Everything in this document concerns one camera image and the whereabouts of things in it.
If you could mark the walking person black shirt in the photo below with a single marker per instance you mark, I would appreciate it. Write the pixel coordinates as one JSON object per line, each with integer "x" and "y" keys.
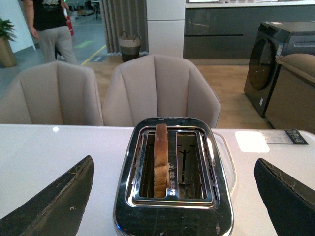
{"x": 47, "y": 23}

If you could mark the beige chair middle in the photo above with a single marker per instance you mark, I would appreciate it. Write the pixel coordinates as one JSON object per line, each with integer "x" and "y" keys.
{"x": 159, "y": 86}

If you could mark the chrome two-slot toaster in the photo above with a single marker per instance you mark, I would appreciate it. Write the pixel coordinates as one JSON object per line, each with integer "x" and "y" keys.
{"x": 197, "y": 202}

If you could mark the beige chair left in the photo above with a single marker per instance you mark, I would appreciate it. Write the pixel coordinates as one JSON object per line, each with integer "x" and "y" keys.
{"x": 52, "y": 93}

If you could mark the beige cushioned furniture right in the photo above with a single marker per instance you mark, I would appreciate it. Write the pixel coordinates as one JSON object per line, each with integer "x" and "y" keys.
{"x": 292, "y": 104}

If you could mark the dark grey kitchen counter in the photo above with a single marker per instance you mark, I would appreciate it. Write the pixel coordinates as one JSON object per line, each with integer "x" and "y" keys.
{"x": 228, "y": 30}

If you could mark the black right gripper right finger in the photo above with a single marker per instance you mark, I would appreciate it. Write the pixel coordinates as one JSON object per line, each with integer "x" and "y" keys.
{"x": 290, "y": 203}

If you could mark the label sticker on table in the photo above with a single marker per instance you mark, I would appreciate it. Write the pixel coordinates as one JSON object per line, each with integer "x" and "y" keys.
{"x": 283, "y": 137}

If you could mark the red cabinet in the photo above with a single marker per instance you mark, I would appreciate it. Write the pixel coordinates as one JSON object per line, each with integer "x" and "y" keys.
{"x": 69, "y": 24}

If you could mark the woven laundry basket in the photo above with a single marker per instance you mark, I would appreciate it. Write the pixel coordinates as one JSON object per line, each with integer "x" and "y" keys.
{"x": 129, "y": 46}

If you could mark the dark grey washing machine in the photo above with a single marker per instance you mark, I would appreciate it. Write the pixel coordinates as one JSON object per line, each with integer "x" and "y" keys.
{"x": 274, "y": 39}

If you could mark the beige chair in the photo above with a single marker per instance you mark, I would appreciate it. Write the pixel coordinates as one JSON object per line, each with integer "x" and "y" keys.
{"x": 52, "y": 93}
{"x": 159, "y": 86}

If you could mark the grey curtain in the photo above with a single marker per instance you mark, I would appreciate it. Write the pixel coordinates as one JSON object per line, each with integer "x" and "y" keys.
{"x": 128, "y": 16}

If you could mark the toast bread slice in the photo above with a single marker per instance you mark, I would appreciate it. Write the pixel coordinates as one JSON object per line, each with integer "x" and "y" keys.
{"x": 161, "y": 164}

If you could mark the potted green plant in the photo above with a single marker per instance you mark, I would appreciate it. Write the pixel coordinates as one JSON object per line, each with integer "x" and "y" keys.
{"x": 7, "y": 57}

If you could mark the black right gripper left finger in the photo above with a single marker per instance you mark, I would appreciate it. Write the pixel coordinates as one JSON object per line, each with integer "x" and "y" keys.
{"x": 58, "y": 209}

